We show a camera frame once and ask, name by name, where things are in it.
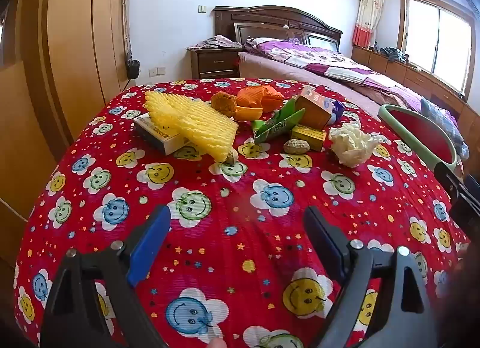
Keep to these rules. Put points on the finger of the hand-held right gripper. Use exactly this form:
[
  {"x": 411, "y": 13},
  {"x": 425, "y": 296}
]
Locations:
[{"x": 448, "y": 183}]

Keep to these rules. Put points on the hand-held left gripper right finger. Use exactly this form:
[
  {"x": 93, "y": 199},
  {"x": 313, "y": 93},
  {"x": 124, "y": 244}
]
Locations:
[{"x": 322, "y": 235}]

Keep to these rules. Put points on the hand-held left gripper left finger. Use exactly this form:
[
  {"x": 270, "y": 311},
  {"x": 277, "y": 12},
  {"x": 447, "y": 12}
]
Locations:
[{"x": 150, "y": 246}]

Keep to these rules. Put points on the red bucket with green rim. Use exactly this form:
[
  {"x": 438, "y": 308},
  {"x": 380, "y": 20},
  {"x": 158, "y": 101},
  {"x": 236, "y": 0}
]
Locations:
[{"x": 423, "y": 134}]

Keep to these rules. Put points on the small yellow box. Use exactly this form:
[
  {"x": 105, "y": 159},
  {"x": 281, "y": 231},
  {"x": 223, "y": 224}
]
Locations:
[{"x": 309, "y": 137}]

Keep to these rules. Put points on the white medicine box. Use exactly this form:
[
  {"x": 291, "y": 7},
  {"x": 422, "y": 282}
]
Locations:
[{"x": 161, "y": 138}]

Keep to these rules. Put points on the person's left hand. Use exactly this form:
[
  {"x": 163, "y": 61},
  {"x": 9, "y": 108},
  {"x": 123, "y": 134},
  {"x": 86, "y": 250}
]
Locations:
[{"x": 216, "y": 344}]

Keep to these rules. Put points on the blue plaid pillow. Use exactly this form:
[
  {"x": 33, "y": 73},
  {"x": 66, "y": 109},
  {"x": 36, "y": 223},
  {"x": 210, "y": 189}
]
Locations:
[{"x": 442, "y": 119}]

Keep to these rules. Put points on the red smiley-flower tablecloth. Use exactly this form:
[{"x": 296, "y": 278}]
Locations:
[{"x": 240, "y": 198}]

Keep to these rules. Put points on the peanut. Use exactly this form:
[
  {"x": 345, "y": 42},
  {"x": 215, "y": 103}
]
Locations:
[{"x": 296, "y": 146}]

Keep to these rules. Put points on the crumpled white tissue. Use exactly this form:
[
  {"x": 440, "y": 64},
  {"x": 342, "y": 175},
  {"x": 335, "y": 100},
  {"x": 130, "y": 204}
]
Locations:
[{"x": 352, "y": 145}]

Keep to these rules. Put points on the green snack packet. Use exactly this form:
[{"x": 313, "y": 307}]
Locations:
[{"x": 275, "y": 126}]

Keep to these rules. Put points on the wooden window cabinet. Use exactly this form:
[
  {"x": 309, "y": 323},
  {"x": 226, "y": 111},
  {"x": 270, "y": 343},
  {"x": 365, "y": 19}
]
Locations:
[{"x": 397, "y": 70}]

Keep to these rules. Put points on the brown carton box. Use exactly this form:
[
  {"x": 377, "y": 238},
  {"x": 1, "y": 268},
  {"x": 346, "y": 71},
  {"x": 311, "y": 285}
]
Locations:
[{"x": 313, "y": 111}]

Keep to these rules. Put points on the pink blanket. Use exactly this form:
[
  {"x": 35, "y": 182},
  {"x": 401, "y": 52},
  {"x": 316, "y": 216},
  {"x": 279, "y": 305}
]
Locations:
[{"x": 360, "y": 92}]

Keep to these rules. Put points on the purple blue toy figure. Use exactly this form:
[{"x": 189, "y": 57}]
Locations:
[{"x": 338, "y": 107}]

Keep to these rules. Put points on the yellow foam fruit net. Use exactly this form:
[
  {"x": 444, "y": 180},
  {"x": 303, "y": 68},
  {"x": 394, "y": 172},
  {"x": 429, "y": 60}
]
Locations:
[{"x": 187, "y": 122}]

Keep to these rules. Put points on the blue clothes heap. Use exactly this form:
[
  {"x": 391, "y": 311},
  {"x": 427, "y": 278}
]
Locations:
[{"x": 393, "y": 54}]

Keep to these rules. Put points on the wooden framed window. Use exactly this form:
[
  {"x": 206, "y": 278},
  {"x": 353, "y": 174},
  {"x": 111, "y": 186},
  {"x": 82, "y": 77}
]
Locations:
[{"x": 435, "y": 40}]

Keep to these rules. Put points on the purple patterned quilt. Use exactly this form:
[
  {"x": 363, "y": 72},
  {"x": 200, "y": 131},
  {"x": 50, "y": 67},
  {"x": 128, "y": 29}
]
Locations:
[{"x": 318, "y": 59}]

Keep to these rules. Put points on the black hanging pouch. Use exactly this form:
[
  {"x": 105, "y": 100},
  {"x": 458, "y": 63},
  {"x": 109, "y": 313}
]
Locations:
[{"x": 133, "y": 67}]

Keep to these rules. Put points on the floral curtain with red hem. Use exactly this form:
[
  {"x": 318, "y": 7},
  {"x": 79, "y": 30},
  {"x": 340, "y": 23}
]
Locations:
[{"x": 369, "y": 10}]

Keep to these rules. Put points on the dark wooden nightstand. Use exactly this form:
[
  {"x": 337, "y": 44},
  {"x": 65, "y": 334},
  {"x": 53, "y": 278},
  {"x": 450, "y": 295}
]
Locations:
[{"x": 213, "y": 62}]

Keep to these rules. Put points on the pile of pink clothes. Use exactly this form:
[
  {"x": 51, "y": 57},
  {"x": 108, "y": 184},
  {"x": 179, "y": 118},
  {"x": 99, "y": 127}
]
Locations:
[{"x": 213, "y": 43}]

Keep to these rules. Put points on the light wooden wardrobe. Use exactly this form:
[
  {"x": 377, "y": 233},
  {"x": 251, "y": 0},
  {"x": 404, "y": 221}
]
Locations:
[{"x": 75, "y": 32}]

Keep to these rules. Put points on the dark wooden bed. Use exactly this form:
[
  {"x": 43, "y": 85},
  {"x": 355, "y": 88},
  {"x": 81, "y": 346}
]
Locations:
[{"x": 243, "y": 17}]

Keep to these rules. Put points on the wall socket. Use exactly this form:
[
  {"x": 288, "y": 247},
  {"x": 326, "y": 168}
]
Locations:
[{"x": 157, "y": 70}]

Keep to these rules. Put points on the wall light switch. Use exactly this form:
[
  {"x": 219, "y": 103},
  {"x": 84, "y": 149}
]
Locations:
[{"x": 202, "y": 8}]

